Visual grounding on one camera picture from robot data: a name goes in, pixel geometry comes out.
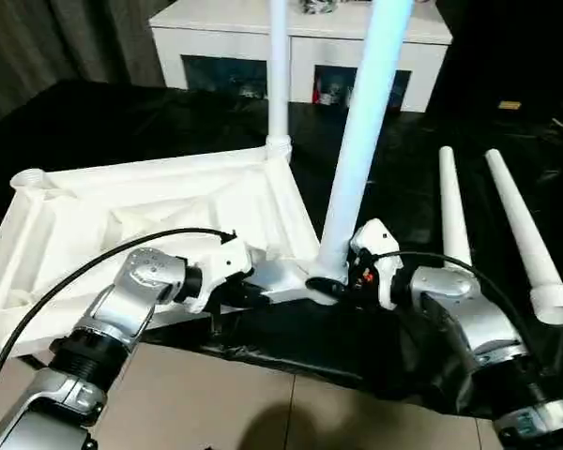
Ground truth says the white sideboard cabinet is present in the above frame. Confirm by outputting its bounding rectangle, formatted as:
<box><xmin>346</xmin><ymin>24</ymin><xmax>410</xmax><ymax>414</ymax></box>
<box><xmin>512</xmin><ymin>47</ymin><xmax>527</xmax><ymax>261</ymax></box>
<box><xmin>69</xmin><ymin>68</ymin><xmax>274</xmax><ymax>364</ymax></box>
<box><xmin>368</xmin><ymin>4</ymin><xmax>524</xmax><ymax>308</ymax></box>
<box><xmin>148</xmin><ymin>0</ymin><xmax>454</xmax><ymax>114</ymax></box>

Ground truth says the black work mat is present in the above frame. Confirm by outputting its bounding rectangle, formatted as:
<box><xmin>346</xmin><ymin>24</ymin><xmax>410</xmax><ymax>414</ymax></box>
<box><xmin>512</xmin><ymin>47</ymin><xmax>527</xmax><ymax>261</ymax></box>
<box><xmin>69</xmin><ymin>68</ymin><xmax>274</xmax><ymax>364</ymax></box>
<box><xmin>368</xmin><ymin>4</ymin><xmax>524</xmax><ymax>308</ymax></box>
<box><xmin>0</xmin><ymin>79</ymin><xmax>563</xmax><ymax>421</ymax></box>

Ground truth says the dark clutter on cabinet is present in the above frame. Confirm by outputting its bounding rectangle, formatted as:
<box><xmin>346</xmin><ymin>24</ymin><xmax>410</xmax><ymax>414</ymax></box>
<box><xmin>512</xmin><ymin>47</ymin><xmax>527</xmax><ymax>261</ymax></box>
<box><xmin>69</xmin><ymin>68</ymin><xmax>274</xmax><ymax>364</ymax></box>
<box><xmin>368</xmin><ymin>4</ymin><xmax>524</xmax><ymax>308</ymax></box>
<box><xmin>298</xmin><ymin>0</ymin><xmax>340</xmax><ymax>16</ymax></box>

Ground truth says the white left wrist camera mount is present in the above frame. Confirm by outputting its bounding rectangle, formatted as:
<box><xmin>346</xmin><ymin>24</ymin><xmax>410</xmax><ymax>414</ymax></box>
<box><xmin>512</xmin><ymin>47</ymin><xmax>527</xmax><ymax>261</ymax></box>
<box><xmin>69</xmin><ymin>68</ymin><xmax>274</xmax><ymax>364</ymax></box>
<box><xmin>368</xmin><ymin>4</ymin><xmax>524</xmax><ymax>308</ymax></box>
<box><xmin>184</xmin><ymin>235</ymin><xmax>255</xmax><ymax>314</ymax></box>

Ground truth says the white plastic table top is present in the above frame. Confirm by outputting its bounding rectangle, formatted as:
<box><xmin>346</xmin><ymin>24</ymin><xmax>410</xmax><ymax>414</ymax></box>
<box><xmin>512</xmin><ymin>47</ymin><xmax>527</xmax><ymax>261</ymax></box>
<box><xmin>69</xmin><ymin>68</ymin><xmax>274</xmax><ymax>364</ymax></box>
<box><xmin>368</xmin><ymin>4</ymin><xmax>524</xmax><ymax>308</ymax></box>
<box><xmin>0</xmin><ymin>143</ymin><xmax>347</xmax><ymax>372</ymax></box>

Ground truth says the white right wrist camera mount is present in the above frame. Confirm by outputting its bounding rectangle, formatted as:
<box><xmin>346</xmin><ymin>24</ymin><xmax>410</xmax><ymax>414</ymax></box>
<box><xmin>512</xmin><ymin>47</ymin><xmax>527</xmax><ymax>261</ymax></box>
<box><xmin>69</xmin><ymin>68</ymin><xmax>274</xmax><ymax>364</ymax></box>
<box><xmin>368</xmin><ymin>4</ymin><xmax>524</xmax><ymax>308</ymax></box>
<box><xmin>348</xmin><ymin>217</ymin><xmax>405</xmax><ymax>311</ymax></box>

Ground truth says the grey curtain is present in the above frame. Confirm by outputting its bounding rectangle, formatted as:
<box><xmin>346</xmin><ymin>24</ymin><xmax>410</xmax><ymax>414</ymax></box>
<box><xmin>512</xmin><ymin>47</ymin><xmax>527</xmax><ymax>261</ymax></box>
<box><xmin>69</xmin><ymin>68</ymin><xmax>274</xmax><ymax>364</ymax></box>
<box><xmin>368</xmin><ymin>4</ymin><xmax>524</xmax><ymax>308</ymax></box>
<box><xmin>0</xmin><ymin>0</ymin><xmax>166</xmax><ymax>133</ymax></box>

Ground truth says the white plastic table leg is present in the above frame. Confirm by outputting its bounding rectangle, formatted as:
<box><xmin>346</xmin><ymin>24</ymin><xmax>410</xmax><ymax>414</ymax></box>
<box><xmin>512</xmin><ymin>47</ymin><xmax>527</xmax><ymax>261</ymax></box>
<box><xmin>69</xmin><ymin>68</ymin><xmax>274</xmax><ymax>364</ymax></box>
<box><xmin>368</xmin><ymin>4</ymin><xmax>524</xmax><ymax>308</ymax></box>
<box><xmin>483</xmin><ymin>148</ymin><xmax>563</xmax><ymax>325</ymax></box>
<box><xmin>437</xmin><ymin>145</ymin><xmax>474</xmax><ymax>272</ymax></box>
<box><xmin>265</xmin><ymin>0</ymin><xmax>293</xmax><ymax>159</ymax></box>
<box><xmin>308</xmin><ymin>0</ymin><xmax>418</xmax><ymax>283</ymax></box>

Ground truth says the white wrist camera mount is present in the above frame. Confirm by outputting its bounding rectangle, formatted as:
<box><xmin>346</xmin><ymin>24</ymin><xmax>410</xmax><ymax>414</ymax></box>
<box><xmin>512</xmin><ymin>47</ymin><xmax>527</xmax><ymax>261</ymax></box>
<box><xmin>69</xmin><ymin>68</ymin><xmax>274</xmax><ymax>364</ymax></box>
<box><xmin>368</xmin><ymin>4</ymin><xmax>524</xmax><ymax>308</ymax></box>
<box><xmin>348</xmin><ymin>217</ymin><xmax>405</xmax><ymax>311</ymax></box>
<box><xmin>184</xmin><ymin>235</ymin><xmax>255</xmax><ymax>314</ymax></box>

